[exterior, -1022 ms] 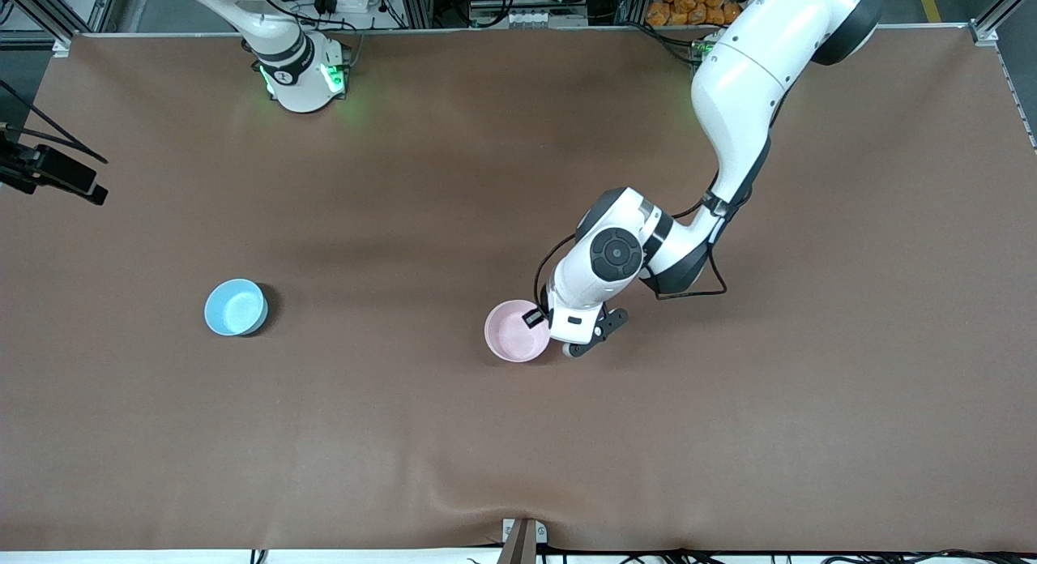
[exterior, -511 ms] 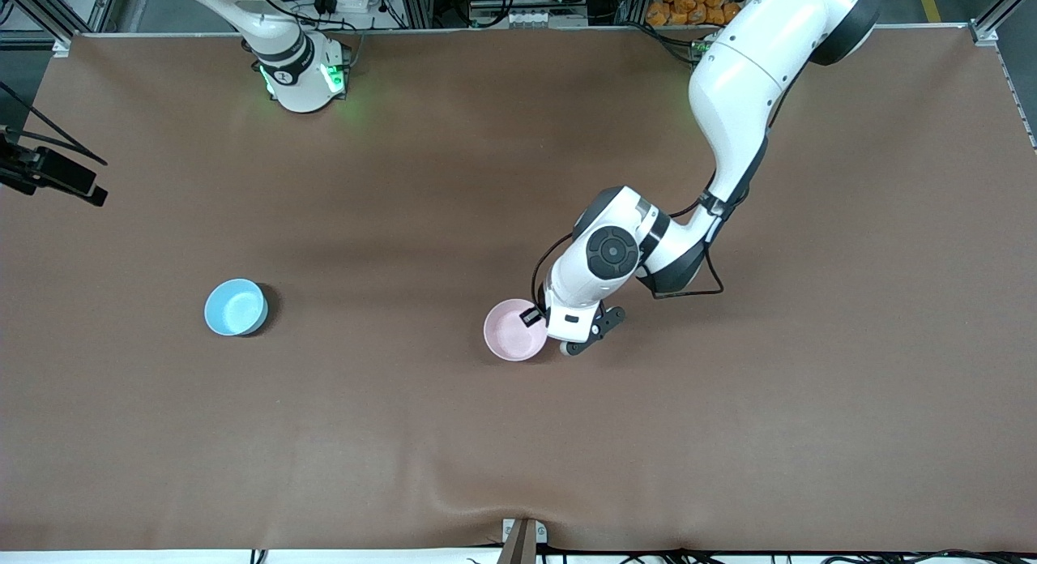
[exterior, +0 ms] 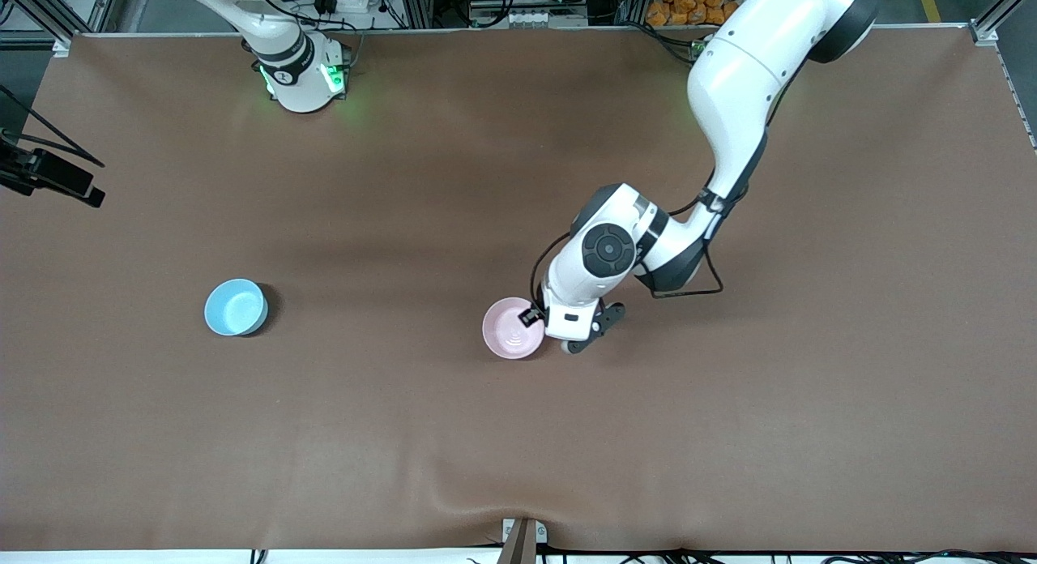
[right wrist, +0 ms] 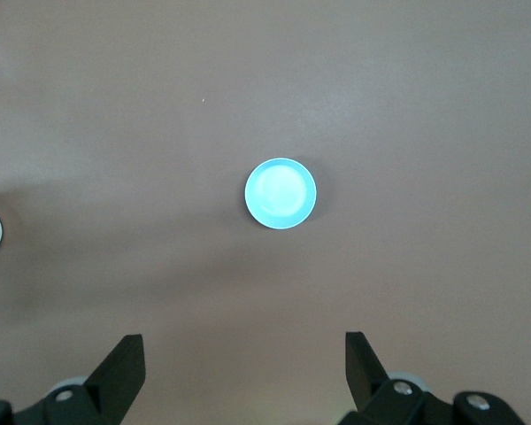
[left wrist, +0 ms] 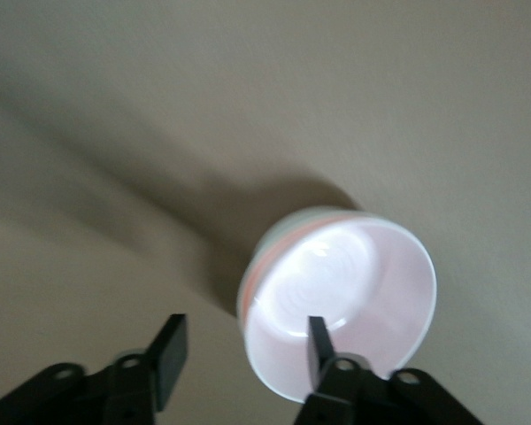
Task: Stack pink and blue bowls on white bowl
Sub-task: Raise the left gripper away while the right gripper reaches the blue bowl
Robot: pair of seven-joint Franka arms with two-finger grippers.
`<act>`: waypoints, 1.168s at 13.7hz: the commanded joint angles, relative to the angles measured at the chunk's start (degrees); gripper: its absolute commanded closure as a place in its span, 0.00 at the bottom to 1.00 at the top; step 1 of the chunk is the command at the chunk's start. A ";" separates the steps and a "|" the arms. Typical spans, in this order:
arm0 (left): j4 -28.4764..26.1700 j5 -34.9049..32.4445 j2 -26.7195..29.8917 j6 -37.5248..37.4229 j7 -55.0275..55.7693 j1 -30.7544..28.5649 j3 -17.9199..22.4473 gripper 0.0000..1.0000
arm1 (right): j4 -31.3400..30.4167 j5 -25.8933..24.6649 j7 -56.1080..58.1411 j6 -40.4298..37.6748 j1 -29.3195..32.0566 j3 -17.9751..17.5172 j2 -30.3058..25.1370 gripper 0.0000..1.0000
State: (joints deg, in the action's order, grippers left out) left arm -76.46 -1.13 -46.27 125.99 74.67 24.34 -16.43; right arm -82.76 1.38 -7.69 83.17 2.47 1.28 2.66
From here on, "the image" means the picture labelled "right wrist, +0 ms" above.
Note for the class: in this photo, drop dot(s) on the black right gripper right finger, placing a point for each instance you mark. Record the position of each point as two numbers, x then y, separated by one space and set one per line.
367 380

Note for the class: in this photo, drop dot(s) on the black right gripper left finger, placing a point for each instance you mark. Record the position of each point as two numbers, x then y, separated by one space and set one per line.
115 376

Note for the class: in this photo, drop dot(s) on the light blue bowl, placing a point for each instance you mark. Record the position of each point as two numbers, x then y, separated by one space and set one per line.
281 192

